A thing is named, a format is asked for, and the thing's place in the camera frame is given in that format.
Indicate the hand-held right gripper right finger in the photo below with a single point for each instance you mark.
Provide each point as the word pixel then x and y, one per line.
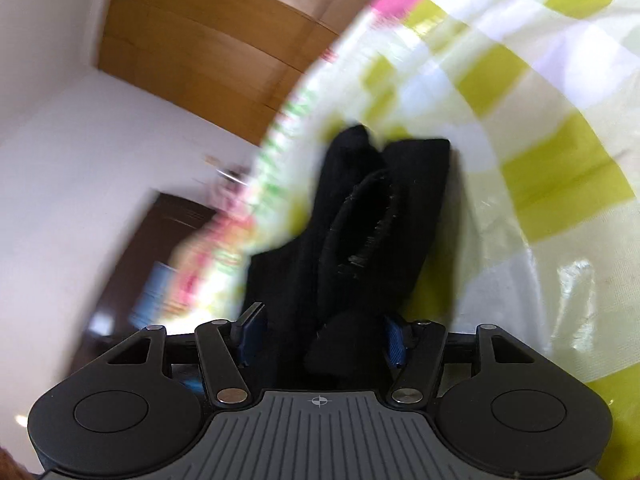
pixel 396 342

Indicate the blue cloth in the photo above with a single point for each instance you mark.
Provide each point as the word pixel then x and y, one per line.
pixel 152 295

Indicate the black textured sweater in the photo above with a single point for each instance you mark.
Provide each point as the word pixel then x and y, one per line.
pixel 360 220

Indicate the wooden wardrobe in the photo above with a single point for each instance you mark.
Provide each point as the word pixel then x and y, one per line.
pixel 210 45

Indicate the green checkered bed quilt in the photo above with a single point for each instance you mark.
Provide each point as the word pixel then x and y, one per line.
pixel 525 110

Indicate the dark wooden headboard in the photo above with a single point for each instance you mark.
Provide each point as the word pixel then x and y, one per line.
pixel 170 220

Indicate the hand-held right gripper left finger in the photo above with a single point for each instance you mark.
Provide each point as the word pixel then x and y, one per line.
pixel 250 332

